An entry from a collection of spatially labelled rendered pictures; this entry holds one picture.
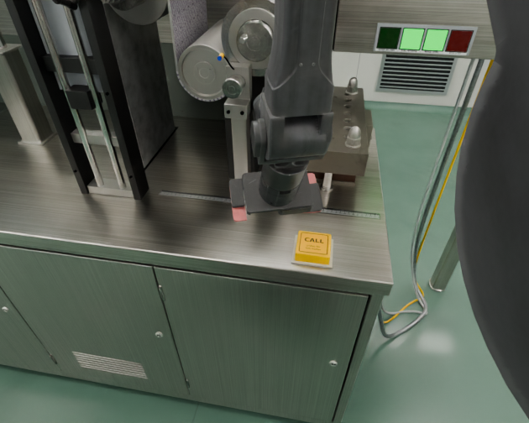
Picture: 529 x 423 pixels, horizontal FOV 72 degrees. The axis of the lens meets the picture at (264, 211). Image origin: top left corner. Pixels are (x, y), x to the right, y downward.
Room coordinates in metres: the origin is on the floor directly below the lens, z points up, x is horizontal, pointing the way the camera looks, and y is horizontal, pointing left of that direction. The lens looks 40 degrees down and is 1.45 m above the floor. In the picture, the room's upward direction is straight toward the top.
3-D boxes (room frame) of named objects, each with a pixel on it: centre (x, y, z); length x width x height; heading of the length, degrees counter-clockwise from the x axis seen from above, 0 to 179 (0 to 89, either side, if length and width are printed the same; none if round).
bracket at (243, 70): (0.76, 0.06, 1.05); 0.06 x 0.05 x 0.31; 170
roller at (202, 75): (0.94, 0.11, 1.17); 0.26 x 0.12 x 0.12; 170
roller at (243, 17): (0.91, -0.01, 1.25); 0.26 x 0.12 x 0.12; 170
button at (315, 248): (0.53, -0.10, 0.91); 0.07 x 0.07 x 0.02; 80
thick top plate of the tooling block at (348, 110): (0.92, -0.19, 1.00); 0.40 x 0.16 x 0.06; 170
